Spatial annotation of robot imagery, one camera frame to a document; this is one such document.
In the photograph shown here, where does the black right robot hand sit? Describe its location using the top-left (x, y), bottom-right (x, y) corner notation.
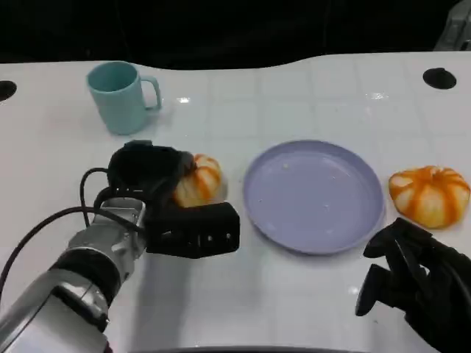
top-left (355, 217), bottom-right (471, 353)

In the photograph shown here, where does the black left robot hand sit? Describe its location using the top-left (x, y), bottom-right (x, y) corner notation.
top-left (106, 139), bottom-right (196, 221)

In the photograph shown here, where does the orange and white bread roll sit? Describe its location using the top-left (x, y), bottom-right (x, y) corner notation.
top-left (389, 165), bottom-right (471, 229)
top-left (171, 153), bottom-right (227, 209)

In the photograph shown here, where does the pale green mug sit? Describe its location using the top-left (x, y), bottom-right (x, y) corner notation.
top-left (86, 61), bottom-right (163, 136)

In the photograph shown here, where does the lilac plate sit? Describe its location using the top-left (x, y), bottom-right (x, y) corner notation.
top-left (242, 139), bottom-right (386, 256)

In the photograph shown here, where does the grey background machine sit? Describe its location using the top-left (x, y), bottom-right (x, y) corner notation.
top-left (433, 0), bottom-right (471, 52)

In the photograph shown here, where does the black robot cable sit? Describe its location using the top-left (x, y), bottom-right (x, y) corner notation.
top-left (79, 167), bottom-right (113, 227)
top-left (0, 206), bottom-right (145, 295)

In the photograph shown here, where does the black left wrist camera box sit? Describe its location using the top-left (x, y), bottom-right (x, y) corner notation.
top-left (143, 201), bottom-right (241, 259)

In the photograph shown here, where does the black table cable hole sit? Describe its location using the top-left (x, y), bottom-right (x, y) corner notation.
top-left (0, 79), bottom-right (18, 102)
top-left (422, 67), bottom-right (458, 90)

